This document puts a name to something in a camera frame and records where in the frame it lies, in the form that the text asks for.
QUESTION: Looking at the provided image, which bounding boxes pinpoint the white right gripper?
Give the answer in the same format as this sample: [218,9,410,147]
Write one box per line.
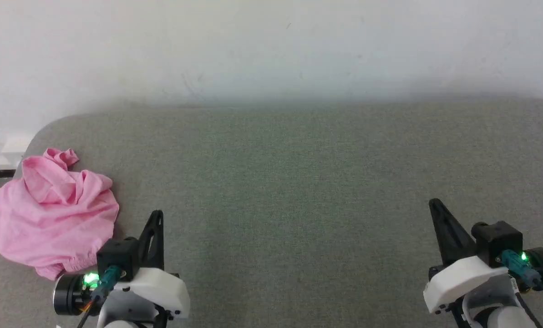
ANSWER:
[423,198,509,315]

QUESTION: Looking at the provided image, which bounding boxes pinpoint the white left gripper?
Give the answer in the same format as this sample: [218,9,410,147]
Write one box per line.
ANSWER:
[111,210,191,319]

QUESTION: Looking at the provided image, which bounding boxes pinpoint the pink cloth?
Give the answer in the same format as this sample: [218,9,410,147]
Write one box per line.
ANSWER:
[0,148,120,281]

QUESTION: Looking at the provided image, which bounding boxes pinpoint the grey fabric sofa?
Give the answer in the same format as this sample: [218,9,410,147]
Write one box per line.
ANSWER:
[0,97,543,328]

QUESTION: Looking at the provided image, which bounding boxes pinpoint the teal-plug left gripper cable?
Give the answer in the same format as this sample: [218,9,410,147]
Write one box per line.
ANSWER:
[76,266,122,328]

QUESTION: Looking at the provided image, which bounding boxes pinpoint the teal-plug gripper cable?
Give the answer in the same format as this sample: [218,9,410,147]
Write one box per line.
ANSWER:
[76,266,122,328]
[500,249,543,304]

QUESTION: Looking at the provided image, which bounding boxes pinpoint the teal-plug right gripper cable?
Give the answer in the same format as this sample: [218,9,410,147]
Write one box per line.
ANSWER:
[500,249,543,304]

